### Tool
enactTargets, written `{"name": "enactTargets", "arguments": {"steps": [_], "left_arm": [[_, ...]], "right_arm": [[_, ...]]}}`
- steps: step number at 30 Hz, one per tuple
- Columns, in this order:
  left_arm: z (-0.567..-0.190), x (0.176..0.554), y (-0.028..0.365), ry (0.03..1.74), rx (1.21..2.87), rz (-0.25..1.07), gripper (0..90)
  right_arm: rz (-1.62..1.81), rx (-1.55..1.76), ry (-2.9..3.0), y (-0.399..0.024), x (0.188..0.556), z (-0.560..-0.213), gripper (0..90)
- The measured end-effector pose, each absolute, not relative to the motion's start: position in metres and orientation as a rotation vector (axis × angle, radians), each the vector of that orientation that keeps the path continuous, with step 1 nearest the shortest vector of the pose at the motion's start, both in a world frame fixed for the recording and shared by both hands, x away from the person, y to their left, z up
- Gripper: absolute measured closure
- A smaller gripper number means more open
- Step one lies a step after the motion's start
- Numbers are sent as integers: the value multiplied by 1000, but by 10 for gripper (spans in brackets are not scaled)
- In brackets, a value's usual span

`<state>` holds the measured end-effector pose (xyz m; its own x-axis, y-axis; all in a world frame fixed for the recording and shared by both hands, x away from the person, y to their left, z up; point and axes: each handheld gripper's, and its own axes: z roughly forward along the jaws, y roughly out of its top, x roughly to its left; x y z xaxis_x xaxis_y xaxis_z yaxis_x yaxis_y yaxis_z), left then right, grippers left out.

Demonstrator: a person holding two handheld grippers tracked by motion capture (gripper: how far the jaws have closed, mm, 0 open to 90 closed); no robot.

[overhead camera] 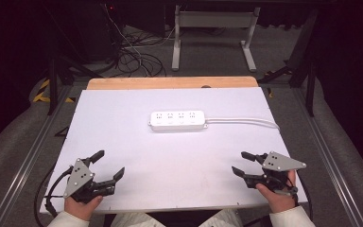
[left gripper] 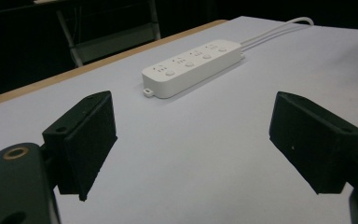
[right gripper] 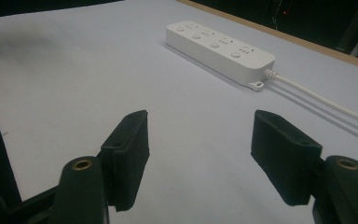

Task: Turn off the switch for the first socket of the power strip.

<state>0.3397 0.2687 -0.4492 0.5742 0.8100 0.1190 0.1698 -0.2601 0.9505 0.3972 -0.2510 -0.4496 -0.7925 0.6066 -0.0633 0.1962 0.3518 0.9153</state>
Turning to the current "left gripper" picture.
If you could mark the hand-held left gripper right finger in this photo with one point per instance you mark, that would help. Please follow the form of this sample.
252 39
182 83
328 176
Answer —
313 146

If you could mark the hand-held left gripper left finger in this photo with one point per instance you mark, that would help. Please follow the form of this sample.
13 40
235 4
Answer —
84 146

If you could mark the white power strip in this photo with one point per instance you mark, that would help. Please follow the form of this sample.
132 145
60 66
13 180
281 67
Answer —
192 67

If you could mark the grey metal stand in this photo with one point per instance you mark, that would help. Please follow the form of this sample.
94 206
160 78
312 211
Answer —
112 37

